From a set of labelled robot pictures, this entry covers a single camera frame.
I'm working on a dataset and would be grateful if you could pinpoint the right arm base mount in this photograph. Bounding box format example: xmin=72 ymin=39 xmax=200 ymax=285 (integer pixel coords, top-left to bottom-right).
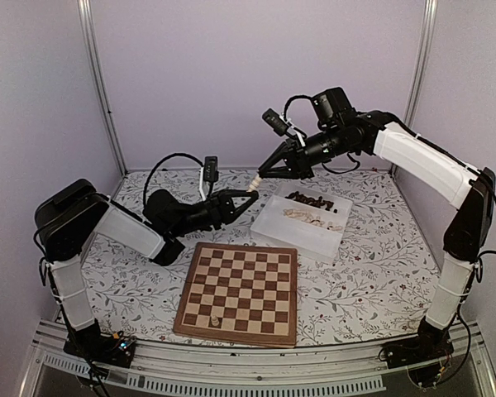
xmin=378 ymin=328 xmax=454 ymax=389

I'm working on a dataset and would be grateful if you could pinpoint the floral patterned table mat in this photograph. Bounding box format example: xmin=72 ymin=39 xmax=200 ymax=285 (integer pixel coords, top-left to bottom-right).
xmin=82 ymin=170 xmax=440 ymax=347

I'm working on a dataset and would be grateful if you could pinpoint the pile of dark chess pieces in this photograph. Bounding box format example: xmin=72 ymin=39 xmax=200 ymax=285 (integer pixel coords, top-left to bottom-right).
xmin=285 ymin=191 xmax=337 ymax=213

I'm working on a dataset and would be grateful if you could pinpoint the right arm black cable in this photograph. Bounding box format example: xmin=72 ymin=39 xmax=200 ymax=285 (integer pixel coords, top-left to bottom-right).
xmin=281 ymin=94 xmax=360 ymax=175

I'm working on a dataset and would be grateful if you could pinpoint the aluminium frame post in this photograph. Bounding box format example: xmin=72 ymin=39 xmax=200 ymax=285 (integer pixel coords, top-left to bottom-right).
xmin=400 ymin=0 xmax=438 ymax=125
xmin=77 ymin=0 xmax=128 ymax=176

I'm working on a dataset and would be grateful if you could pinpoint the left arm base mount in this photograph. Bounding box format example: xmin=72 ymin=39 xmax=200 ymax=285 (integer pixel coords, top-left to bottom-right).
xmin=64 ymin=319 xmax=136 ymax=368

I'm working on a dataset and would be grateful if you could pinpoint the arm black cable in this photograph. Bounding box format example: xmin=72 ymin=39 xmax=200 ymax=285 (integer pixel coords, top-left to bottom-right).
xmin=142 ymin=152 xmax=206 ymax=208
xmin=281 ymin=94 xmax=360 ymax=175

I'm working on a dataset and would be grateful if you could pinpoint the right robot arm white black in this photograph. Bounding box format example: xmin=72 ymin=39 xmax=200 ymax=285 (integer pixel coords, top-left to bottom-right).
xmin=258 ymin=87 xmax=496 ymax=361

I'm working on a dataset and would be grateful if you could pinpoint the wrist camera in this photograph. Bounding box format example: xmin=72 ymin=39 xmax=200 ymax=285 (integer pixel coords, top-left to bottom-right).
xmin=262 ymin=108 xmax=307 ymax=146
xmin=198 ymin=156 xmax=219 ymax=201

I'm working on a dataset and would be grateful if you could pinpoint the right aluminium frame post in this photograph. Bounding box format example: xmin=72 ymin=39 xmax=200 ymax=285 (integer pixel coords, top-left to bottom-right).
xmin=400 ymin=0 xmax=438 ymax=125

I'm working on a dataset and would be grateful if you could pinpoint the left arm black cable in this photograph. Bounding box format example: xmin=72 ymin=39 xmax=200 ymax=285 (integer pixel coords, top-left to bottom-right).
xmin=142 ymin=152 xmax=206 ymax=208

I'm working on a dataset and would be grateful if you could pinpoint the light chess piece rook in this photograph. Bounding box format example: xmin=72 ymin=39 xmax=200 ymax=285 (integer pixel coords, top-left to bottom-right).
xmin=210 ymin=315 xmax=221 ymax=328

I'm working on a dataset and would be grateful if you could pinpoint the left aluminium frame post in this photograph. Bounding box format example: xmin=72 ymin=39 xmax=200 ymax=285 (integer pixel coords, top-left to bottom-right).
xmin=77 ymin=0 xmax=128 ymax=176

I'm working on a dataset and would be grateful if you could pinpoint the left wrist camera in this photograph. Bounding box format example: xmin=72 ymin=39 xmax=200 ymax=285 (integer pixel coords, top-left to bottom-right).
xmin=198 ymin=156 xmax=219 ymax=201

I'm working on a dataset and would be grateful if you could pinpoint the front aluminium rail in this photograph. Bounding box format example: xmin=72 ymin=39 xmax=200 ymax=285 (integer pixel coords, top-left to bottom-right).
xmin=20 ymin=320 xmax=496 ymax=396

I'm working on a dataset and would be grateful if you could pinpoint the white plastic divided tray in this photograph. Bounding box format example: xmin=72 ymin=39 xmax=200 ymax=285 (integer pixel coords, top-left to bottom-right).
xmin=250 ymin=182 xmax=353 ymax=263

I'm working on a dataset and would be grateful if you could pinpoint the wooden chess board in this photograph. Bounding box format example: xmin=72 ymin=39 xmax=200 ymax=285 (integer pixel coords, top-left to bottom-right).
xmin=173 ymin=242 xmax=298 ymax=348

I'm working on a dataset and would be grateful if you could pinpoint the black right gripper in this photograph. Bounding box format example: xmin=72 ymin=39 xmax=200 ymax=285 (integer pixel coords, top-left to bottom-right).
xmin=260 ymin=124 xmax=355 ymax=179

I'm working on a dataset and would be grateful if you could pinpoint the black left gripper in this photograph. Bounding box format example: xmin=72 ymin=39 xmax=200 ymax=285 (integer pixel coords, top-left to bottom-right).
xmin=169 ymin=189 xmax=259 ymax=238

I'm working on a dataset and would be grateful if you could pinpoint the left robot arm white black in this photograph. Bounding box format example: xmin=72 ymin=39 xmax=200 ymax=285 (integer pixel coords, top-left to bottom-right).
xmin=33 ymin=179 xmax=259 ymax=359

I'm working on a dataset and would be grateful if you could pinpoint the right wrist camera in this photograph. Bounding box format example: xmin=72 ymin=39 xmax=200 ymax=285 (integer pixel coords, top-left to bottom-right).
xmin=262 ymin=108 xmax=307 ymax=146

